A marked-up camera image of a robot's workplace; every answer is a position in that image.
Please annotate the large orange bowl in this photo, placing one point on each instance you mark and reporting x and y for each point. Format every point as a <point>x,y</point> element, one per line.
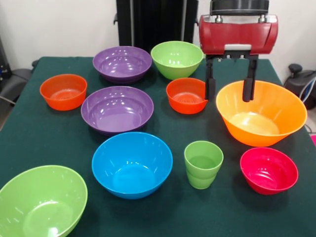
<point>266,118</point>

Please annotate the black grey base foot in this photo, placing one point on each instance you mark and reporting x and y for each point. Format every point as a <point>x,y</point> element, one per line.
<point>298,84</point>
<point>14,81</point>

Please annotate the red-orange bowl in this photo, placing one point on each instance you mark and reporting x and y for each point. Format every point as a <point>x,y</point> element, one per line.
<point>63,93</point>
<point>185,97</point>

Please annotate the purple bowl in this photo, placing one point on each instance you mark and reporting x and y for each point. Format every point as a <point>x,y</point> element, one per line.
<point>117,111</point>
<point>122,65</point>

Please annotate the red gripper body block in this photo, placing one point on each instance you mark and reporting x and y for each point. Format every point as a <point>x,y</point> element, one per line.
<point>237,34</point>

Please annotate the green cup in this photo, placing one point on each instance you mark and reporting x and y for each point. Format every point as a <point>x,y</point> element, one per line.
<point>202,170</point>

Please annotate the pink bowl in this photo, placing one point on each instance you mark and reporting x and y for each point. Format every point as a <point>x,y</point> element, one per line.
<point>269,172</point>

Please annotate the blue bowl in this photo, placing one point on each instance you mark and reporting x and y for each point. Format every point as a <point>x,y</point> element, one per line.
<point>132,168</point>

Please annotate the black pedestal column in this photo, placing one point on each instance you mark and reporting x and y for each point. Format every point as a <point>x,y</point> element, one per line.
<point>140,22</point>

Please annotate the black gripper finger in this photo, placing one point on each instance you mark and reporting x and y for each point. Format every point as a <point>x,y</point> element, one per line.
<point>248,89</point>
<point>210,89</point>

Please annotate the dark green table cloth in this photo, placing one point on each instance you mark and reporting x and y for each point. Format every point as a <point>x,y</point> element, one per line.
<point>49,138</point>

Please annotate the small green bowl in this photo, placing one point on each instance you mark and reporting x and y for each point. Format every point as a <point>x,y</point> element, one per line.
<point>176,66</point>

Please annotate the large green bowl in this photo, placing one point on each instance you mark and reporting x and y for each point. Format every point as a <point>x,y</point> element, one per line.
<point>42,202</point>

